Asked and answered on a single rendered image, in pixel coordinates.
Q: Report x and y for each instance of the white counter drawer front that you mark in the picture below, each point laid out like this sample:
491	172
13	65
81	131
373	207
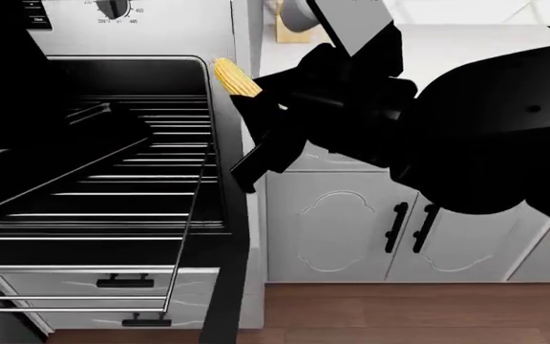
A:
323	162

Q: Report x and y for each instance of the black oven temperature knob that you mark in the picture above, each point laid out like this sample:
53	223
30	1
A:
115	7

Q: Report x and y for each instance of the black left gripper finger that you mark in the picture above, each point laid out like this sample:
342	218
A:
89	114

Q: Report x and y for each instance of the grey gripper camera box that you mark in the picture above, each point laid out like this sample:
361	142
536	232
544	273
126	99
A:
351	25

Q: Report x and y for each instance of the yellow corn cob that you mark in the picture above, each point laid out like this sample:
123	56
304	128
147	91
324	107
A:
233	76

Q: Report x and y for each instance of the pulled-out chrome oven rack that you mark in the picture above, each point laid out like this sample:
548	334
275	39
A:
89	267

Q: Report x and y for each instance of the wooden towel holder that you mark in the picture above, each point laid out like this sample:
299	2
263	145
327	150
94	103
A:
290	36

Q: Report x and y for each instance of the black oven button panel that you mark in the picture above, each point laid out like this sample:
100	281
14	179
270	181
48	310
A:
36	14

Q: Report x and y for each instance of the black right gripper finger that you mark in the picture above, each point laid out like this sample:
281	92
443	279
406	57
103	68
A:
265	157
265	104

